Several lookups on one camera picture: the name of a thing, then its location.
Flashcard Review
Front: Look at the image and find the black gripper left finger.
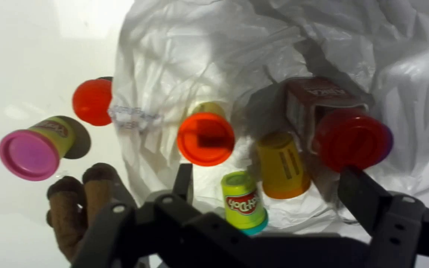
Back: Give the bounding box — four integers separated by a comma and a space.
173, 164, 194, 203

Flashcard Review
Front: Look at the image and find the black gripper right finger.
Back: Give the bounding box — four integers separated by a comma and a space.
339, 169, 395, 237

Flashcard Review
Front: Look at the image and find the orange lid play-doh tub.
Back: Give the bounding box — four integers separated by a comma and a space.
176, 102, 236, 167

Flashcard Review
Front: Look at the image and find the teal lid play-doh tub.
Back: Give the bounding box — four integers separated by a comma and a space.
221, 172, 269, 237

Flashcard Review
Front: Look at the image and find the yellow play-doh tub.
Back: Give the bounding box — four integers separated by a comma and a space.
257, 133, 310, 200

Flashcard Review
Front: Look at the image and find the spice jar with red lid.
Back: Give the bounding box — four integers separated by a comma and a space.
285, 78, 394, 172

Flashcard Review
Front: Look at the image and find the white plastic bag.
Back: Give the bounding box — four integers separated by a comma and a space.
109, 0, 429, 240

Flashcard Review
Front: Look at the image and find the brown plush dog toy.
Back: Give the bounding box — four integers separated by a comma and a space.
47, 163, 121, 263

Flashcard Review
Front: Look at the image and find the small red lid tub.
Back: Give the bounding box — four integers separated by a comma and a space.
72, 78, 112, 127

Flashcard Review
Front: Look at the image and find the pink lid play-doh tub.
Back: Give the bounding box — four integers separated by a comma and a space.
0, 117, 91, 182

